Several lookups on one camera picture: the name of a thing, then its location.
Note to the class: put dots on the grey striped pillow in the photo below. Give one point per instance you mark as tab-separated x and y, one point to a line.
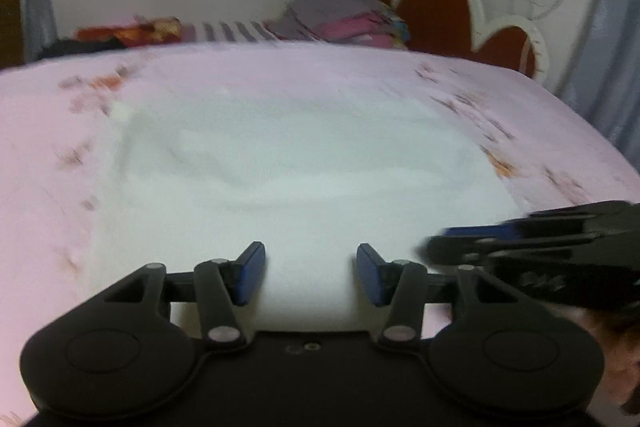
235	31

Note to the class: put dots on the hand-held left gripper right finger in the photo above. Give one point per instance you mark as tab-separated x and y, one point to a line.
369	274

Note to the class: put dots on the red and orange cloth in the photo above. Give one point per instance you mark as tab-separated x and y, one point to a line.
135	29

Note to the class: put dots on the red and white headboard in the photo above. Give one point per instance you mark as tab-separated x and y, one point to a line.
440	12

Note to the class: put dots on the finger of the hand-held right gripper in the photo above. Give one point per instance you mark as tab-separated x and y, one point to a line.
550	222
500	249

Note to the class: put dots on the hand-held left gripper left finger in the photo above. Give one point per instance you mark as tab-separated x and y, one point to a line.
250	272

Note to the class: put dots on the white knitted sweater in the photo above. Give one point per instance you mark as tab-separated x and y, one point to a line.
300	187

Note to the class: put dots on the pink floral bed sheet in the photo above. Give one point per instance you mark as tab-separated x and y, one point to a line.
45	147

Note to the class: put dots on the pile of folded clothes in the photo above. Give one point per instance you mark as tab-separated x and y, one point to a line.
340	19

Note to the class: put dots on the person's right forearm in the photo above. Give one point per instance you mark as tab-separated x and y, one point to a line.
612	347

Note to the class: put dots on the black cloth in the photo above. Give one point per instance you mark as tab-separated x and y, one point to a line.
75	48

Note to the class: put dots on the patterned blue-grey curtain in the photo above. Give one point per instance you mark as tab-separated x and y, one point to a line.
605	32

